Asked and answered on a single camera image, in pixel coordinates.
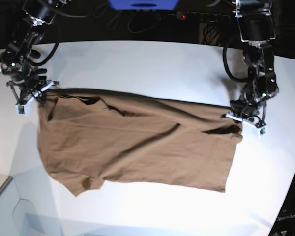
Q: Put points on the black power strip red switch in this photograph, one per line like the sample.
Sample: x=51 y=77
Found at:
x=203 y=16

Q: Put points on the brown t-shirt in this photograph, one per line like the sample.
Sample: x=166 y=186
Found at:
x=88 y=137

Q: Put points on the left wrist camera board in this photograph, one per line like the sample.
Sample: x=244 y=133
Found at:
x=260 y=129

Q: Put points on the blue box overhead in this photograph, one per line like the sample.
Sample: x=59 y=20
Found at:
x=143 y=4

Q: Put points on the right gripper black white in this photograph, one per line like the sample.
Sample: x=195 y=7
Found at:
x=28 y=94

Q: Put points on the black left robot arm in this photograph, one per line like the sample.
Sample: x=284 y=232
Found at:
x=256 y=30

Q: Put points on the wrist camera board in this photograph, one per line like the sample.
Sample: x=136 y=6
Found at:
x=260 y=129
x=22 y=109

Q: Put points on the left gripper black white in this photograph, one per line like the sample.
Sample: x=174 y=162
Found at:
x=247 y=112

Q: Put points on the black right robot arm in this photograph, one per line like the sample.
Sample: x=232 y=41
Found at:
x=28 y=81

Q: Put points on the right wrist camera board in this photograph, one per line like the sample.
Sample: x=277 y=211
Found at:
x=22 y=109

